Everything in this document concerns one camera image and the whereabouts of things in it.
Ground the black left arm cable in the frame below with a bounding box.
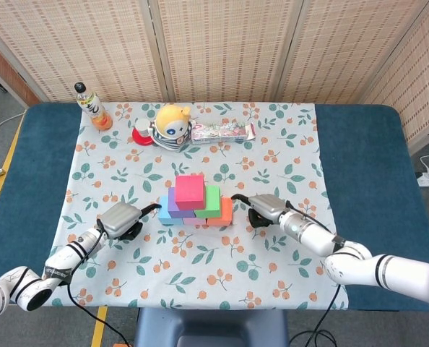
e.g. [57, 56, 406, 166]
[66, 222, 132, 347]

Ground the green foam cube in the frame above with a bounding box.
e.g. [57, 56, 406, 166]
[194, 186, 222, 220]

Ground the snack package box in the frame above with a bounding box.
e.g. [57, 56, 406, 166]
[190, 121, 257, 145]

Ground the light blue foam cube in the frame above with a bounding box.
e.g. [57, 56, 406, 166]
[158, 196, 185, 226]

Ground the orange juice bottle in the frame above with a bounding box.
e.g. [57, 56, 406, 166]
[74, 82, 113, 132]

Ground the white floor cable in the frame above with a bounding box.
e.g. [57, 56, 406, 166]
[0, 111, 27, 144]

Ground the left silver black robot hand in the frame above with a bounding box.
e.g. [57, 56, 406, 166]
[96, 202, 163, 241]

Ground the floral print tablecloth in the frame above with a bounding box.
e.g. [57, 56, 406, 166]
[35, 102, 348, 311]

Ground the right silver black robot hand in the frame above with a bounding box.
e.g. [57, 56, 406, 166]
[230, 194, 287, 228]

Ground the red foam cube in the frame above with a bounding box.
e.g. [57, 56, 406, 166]
[174, 174, 205, 211]

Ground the orange foam cube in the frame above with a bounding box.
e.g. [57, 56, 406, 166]
[205, 197, 234, 227]

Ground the purple foam cube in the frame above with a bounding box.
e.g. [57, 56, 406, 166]
[167, 187, 196, 220]

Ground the yellow plush toy striped shirt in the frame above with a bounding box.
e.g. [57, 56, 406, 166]
[148, 103, 198, 152]

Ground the teal padded table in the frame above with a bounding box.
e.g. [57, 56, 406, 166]
[0, 102, 429, 312]

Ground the black floor cable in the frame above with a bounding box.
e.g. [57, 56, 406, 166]
[289, 329, 342, 347]

